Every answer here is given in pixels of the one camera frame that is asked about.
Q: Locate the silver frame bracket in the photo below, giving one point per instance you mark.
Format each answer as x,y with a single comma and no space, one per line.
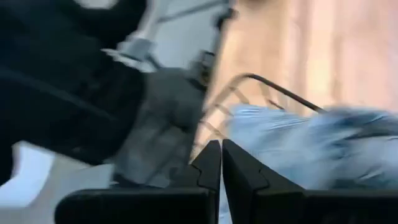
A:
133,53

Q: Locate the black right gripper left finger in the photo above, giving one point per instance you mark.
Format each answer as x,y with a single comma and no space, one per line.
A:
210,165

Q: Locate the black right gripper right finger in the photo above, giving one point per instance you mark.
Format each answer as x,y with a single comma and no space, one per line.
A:
248,186

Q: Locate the grey patterned cloth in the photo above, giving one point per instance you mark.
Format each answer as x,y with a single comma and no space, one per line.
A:
295,149

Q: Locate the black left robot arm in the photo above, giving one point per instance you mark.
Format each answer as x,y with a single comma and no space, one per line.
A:
62,93

